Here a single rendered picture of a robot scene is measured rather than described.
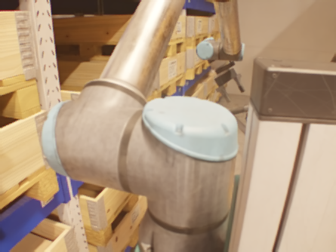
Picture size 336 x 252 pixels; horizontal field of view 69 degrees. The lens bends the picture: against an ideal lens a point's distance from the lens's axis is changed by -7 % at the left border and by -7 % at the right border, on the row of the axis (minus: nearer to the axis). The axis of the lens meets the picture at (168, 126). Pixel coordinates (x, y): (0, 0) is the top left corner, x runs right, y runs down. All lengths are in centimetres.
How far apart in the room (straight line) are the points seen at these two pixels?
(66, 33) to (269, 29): 529
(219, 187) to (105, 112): 22
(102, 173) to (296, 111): 31
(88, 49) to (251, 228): 205
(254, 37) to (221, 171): 648
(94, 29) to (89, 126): 176
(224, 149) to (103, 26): 183
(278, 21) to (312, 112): 659
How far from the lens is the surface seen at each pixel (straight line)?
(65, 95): 125
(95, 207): 145
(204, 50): 134
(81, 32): 224
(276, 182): 26
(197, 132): 35
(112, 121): 43
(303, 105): 23
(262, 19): 680
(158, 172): 39
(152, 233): 49
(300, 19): 685
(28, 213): 116
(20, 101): 94
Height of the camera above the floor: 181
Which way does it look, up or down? 22 degrees down
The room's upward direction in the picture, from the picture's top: straight up
